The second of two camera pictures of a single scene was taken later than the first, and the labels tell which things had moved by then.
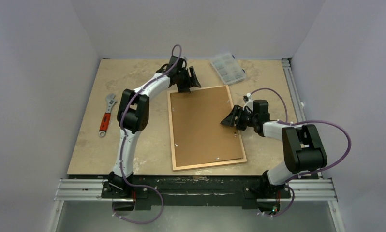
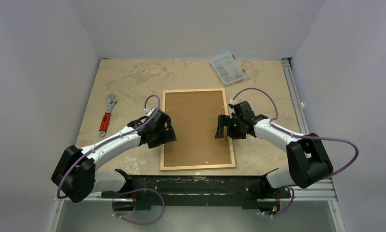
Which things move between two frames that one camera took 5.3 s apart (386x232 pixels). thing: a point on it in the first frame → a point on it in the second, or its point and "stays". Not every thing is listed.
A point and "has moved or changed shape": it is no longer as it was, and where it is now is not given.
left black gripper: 190,83 → 168,136
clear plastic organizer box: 228,69 stays
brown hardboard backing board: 199,137 has moved or changed shape
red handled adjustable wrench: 110,101 stays
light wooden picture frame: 173,152 has moved or changed shape
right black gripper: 237,117 → 228,127
